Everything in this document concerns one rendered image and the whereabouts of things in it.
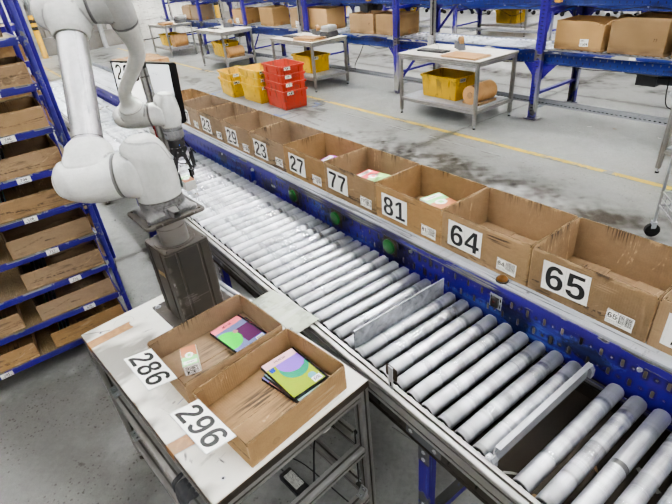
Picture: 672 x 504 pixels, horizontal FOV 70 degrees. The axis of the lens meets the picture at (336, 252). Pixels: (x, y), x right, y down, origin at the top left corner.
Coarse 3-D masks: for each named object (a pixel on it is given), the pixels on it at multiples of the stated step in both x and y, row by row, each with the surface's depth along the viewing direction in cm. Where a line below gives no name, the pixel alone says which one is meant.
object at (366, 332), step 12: (432, 288) 188; (408, 300) 181; (420, 300) 186; (432, 300) 191; (384, 312) 175; (396, 312) 179; (408, 312) 184; (372, 324) 173; (384, 324) 177; (360, 336) 171; (372, 336) 175
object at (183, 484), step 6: (180, 474) 166; (174, 480) 165; (180, 480) 165; (186, 480) 164; (174, 486) 164; (180, 486) 163; (186, 486) 163; (174, 492) 165; (180, 492) 161; (186, 492) 161; (192, 492) 161; (180, 498) 162; (186, 498) 159; (192, 498) 159
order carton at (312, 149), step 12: (324, 132) 284; (288, 144) 273; (300, 144) 278; (312, 144) 283; (324, 144) 288; (336, 144) 279; (348, 144) 269; (360, 144) 261; (300, 156) 259; (312, 156) 286; (324, 156) 291; (288, 168) 275; (312, 168) 254; (312, 180) 259; (324, 180) 249
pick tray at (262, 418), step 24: (288, 336) 168; (240, 360) 155; (264, 360) 163; (312, 360) 163; (336, 360) 151; (216, 384) 151; (240, 384) 158; (264, 384) 157; (336, 384) 149; (216, 408) 150; (240, 408) 149; (264, 408) 148; (288, 408) 148; (312, 408) 143; (240, 432) 141; (264, 432) 131; (288, 432) 139; (264, 456) 134
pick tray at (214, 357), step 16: (224, 304) 183; (240, 304) 189; (192, 320) 176; (208, 320) 181; (224, 320) 186; (256, 320) 184; (272, 320) 172; (160, 336) 169; (176, 336) 173; (192, 336) 178; (208, 336) 180; (272, 336) 167; (160, 352) 170; (176, 352) 174; (208, 352) 172; (224, 352) 172; (240, 352) 159; (176, 368) 167; (208, 368) 165; (224, 368) 156; (176, 384) 155; (192, 384) 150; (192, 400) 152
